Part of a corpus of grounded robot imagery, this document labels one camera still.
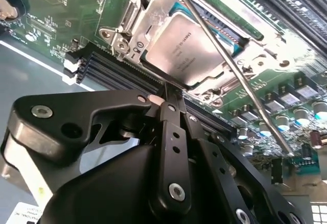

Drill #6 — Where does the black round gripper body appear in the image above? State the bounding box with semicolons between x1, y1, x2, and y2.
39;144;231;224

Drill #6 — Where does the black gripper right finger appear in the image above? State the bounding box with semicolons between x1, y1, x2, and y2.
175;88;307;224

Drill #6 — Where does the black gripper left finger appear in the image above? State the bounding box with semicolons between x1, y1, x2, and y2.
7;81;193;211

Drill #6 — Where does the silver topped CPU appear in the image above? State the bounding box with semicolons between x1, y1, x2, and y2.
143;1;250;88

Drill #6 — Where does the metal CPU socket cover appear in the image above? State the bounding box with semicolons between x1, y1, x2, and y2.
125;0;297;92

